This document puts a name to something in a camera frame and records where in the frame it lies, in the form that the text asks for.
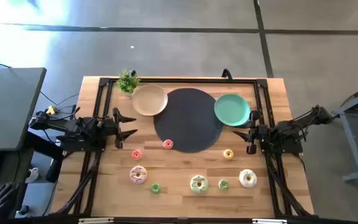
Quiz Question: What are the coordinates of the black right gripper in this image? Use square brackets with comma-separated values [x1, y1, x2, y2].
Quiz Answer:
[233, 110, 269, 155]

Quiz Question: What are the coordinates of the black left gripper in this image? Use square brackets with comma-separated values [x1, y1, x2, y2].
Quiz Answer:
[103, 107, 139, 149]

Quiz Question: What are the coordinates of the large pink donut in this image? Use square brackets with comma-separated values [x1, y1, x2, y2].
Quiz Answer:
[129, 165, 148, 185]

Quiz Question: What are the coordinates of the large white donut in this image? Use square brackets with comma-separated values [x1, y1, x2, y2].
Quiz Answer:
[239, 169, 258, 189]

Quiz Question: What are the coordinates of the large green donut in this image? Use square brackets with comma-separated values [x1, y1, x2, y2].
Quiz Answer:
[190, 174, 209, 195]

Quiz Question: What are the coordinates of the teal round plate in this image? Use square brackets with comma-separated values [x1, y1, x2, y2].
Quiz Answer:
[214, 93, 251, 127]

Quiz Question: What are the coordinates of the beige round plate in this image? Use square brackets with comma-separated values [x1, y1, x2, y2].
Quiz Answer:
[131, 84, 168, 117]

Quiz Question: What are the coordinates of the small green potted plant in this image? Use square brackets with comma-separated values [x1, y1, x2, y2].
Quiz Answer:
[116, 69, 140, 95]

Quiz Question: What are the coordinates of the black round placemat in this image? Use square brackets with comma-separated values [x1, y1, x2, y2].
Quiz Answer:
[153, 88, 225, 154]

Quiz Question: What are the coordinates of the black desk support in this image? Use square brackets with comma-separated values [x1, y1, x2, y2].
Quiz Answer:
[25, 132, 65, 184]

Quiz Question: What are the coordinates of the white cup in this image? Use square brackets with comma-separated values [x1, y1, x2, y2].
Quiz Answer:
[25, 167, 40, 184]

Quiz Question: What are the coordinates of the grey desk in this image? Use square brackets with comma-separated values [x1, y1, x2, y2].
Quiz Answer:
[0, 67, 47, 152]

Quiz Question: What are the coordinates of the person's hand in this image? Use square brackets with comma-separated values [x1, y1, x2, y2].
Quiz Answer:
[0, 182, 20, 222]

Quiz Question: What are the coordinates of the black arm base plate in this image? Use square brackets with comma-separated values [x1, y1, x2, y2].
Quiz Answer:
[259, 136, 304, 155]
[61, 136, 107, 153]

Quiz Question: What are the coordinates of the black curved bracket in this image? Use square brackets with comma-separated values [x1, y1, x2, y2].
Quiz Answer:
[221, 68, 233, 82]

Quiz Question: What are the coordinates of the black floor cable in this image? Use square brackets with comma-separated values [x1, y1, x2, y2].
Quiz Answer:
[39, 90, 80, 106]

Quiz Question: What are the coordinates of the black aluminium frame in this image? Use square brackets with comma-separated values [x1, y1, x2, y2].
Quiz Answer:
[54, 77, 312, 218]

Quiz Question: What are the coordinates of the silver metal bracket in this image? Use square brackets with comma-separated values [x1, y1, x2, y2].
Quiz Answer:
[78, 217, 114, 224]
[252, 218, 288, 224]

